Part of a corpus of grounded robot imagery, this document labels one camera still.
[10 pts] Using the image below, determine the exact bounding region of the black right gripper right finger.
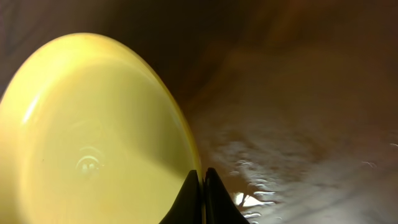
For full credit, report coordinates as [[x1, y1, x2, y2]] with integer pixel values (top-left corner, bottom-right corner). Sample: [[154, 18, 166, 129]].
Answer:
[[204, 167, 249, 224]]

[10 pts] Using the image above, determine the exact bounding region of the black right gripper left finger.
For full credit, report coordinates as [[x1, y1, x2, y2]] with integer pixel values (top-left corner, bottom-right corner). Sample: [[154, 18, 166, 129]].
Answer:
[[160, 170, 203, 224]]

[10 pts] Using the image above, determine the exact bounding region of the yellow plate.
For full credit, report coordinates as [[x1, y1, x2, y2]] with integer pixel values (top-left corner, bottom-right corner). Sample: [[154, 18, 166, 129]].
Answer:
[[1, 33, 202, 223]]

